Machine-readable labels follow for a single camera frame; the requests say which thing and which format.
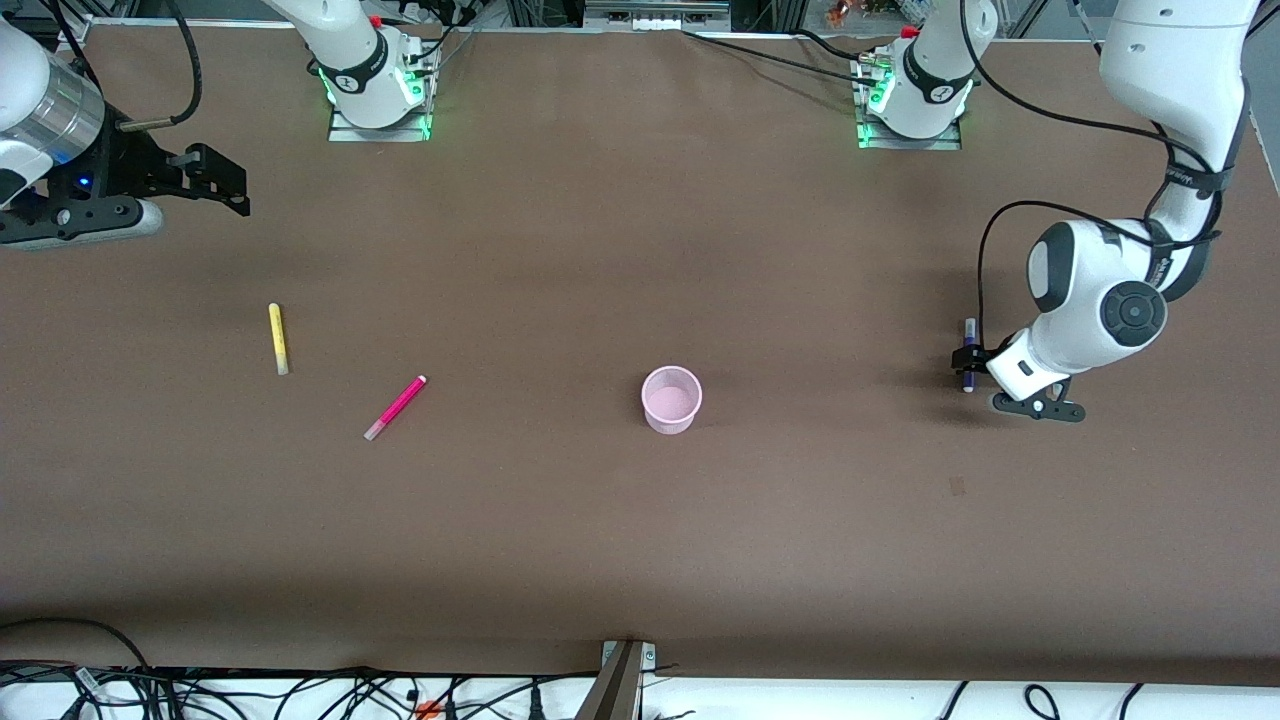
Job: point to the pink mesh pen holder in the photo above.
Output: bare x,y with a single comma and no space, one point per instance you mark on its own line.
671,402

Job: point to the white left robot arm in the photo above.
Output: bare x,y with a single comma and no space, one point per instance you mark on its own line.
1090,300

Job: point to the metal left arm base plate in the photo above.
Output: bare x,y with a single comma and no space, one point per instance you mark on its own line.
905,143

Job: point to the brown table cover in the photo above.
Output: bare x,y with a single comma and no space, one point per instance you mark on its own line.
640,250

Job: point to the aluminium frame rail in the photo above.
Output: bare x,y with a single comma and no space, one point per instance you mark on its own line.
655,12

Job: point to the grey metal table bracket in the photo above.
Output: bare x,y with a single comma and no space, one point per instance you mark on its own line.
622,680

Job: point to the yellow marker pen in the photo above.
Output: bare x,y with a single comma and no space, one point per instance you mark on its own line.
278,340

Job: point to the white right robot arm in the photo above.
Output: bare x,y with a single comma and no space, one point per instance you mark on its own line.
350,55

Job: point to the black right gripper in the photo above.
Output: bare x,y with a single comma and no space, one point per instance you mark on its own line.
133,168

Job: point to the purple marker pen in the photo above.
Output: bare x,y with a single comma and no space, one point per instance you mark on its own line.
969,328

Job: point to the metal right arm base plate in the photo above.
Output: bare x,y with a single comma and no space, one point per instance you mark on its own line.
345,132

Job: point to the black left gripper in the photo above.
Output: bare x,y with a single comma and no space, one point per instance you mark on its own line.
973,358

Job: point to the pink marker pen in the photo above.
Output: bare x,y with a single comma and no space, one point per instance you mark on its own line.
395,408

